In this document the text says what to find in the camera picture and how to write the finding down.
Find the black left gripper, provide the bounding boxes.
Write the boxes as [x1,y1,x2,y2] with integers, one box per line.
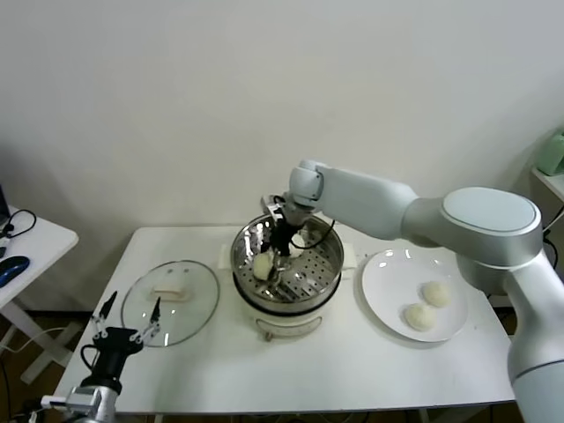
[92,290,162,381]

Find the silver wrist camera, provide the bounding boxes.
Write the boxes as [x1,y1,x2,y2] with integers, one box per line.
[41,386,100,410]
[259,193,288,220]

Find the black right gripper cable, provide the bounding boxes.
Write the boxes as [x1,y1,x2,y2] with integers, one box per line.
[313,217,339,249]

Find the perforated steel steamer basket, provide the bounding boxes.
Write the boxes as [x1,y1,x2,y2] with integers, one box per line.
[229,211,345,308]

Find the white electric cooking pot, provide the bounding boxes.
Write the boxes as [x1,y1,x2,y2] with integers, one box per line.
[217,241,359,343]

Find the dark laptop edge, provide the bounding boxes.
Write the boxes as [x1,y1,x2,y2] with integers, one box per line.
[0,183,12,226]

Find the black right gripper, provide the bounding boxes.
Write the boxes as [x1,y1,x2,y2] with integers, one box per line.
[261,221,301,295]

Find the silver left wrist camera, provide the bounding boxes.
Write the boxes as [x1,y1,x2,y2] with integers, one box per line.
[41,386,100,410]

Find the black looped desk cable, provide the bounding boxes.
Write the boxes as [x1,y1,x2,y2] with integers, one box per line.
[0,209,38,241]

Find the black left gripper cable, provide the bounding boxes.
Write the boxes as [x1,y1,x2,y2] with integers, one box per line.
[80,345,103,375]

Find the white floor cable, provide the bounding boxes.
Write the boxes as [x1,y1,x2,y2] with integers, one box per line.
[0,327,68,354]

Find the black looping wall cable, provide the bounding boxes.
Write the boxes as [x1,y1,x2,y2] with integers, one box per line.
[540,222,559,268]

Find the pale green box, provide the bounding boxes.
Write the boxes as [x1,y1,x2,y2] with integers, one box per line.
[538,127,564,176]

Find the blue computer mouse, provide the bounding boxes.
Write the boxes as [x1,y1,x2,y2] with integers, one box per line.
[0,256,32,288]

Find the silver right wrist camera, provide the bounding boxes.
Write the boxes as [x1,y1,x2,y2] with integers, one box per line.
[259,193,288,220]

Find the large white round plate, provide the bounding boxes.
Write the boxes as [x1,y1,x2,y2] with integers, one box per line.
[360,249,469,343]

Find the white side desk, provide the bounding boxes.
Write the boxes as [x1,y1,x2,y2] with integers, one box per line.
[0,204,80,385]

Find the white shelf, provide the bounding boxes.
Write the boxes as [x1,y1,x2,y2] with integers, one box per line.
[530,166,564,208]

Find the round glass pot lid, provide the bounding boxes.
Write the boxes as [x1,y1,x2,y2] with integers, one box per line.
[120,260,221,349]

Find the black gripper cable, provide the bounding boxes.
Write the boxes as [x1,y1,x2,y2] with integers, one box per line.
[80,345,103,375]
[313,217,339,249]

